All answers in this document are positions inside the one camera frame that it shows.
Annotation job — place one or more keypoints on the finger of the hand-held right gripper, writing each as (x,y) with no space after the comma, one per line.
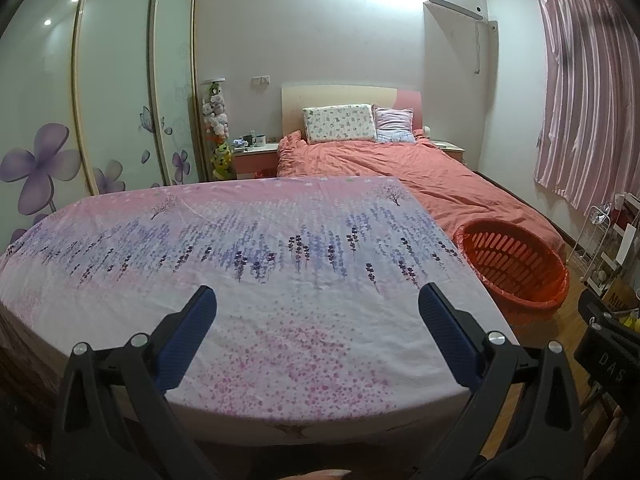
(600,310)

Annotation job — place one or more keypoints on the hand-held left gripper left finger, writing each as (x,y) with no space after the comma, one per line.
(187,342)

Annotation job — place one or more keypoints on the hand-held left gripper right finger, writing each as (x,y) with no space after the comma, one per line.
(447,340)

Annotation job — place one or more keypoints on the orange laundry basket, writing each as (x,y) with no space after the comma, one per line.
(515,270)

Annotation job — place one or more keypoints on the cardboard box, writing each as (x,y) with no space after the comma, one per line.
(622,295)

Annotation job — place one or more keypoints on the pink floral bedsheet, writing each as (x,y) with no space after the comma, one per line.
(200,240)

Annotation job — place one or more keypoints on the orange duvet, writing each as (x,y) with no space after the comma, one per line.
(400,170)

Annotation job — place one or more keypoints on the wooden nightstand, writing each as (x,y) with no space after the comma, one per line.
(449,151)

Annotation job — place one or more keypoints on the pink white nightstand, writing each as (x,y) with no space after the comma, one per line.
(255,160)

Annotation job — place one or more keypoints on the pink curtain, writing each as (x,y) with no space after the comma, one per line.
(585,105)

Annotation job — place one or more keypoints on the clear tube of plush toys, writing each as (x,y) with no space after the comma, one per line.
(217,130)

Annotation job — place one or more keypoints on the white mug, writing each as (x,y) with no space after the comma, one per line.
(260,139)

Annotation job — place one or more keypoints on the pink striped pillow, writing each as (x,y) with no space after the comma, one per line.
(395,125)

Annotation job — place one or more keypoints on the floral white pillow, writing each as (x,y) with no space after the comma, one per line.
(340,124)

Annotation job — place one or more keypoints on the flower print sliding wardrobe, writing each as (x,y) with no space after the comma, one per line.
(100,100)

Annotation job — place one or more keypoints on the beige and pink headboard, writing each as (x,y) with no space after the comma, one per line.
(340,95)

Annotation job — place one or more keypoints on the white air conditioner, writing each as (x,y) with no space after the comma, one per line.
(460,2)

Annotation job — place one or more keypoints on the wall switch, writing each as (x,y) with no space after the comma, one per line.
(261,79)

